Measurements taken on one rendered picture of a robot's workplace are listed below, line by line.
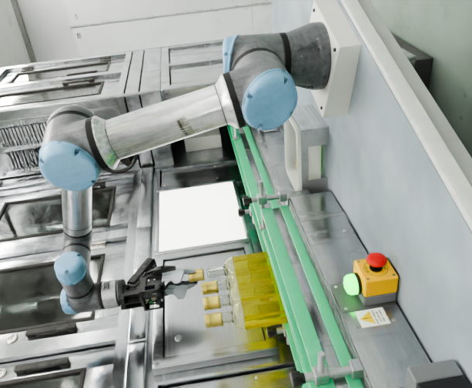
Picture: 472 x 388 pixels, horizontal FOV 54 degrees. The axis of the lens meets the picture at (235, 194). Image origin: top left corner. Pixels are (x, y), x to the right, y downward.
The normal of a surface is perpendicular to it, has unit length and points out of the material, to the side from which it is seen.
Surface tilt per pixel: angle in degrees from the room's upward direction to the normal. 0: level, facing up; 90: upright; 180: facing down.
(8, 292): 90
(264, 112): 99
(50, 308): 90
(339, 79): 90
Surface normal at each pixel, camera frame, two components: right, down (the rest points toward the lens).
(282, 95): 0.30, 0.60
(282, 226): -0.09, -0.84
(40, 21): 0.13, 0.53
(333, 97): 0.15, 0.77
